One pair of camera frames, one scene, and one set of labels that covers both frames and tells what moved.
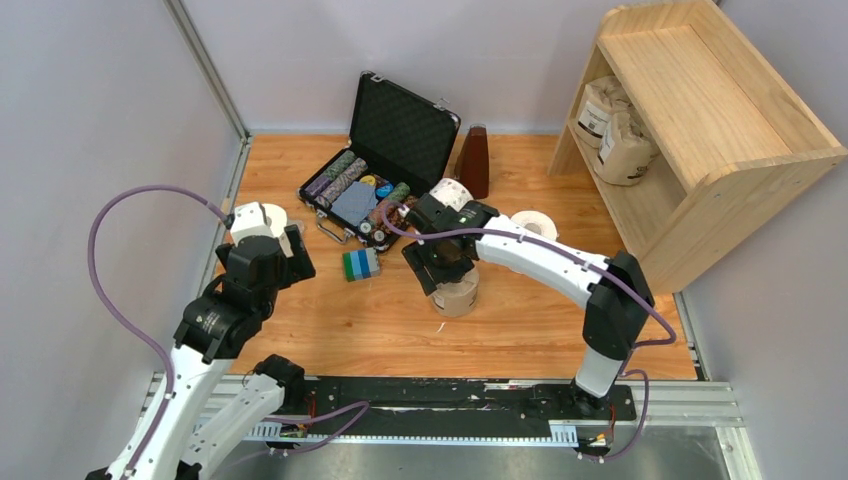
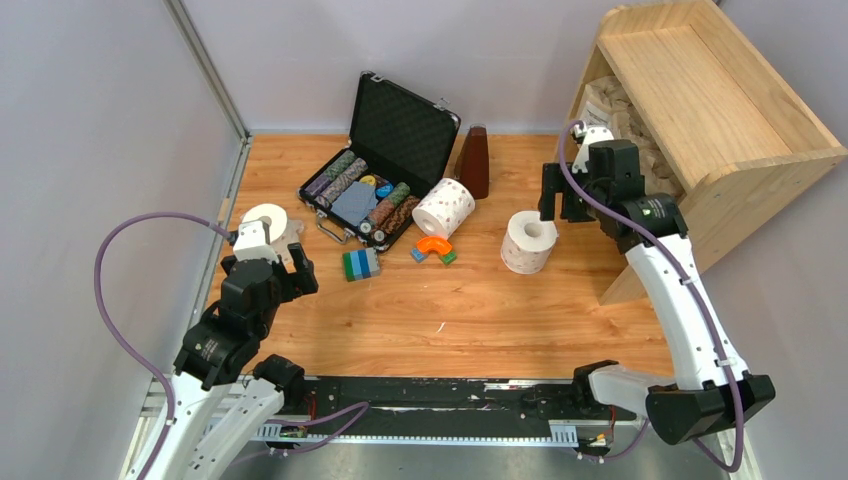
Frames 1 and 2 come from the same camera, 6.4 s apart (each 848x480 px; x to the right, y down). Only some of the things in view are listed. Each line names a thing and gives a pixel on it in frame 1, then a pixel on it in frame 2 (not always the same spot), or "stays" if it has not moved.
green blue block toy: [361, 264] stays
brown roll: [458, 298] → [659, 175]
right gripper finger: [416, 259] → [553, 181]
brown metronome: [472, 164] stays
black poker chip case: [401, 145] stays
